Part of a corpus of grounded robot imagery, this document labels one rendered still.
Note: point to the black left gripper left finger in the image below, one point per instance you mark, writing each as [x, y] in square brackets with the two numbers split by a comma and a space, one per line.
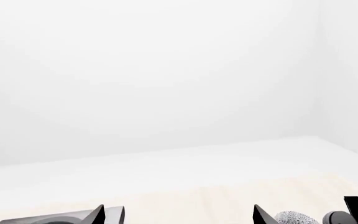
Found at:
[97, 217]

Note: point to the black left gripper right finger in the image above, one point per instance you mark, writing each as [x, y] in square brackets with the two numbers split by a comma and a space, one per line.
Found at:
[261, 217]

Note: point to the white patterned ramekin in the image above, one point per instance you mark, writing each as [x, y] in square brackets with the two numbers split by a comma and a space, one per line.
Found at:
[294, 218]

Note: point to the dark grey round bowl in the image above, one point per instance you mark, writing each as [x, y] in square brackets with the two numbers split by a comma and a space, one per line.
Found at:
[334, 218]

